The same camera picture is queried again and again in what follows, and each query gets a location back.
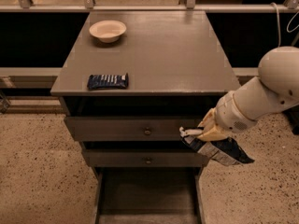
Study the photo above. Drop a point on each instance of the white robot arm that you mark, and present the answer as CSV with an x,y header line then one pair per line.
x,y
273,90

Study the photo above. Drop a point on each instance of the blue snack bar wrapper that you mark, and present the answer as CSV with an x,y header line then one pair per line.
x,y
99,82

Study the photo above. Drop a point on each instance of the grey middle drawer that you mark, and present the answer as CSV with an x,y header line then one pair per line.
x,y
144,158

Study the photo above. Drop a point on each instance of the blue chip bag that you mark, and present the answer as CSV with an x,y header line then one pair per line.
x,y
226,152

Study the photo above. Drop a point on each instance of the white ceramic bowl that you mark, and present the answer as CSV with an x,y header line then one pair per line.
x,y
108,31

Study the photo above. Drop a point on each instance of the grey top drawer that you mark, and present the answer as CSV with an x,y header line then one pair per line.
x,y
87,129

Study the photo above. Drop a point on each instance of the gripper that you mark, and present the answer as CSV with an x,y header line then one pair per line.
x,y
233,115

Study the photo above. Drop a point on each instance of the grey open bottom drawer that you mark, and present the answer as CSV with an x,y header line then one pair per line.
x,y
148,196

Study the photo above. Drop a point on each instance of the grey wooden drawer cabinet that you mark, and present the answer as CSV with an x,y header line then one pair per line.
x,y
175,64

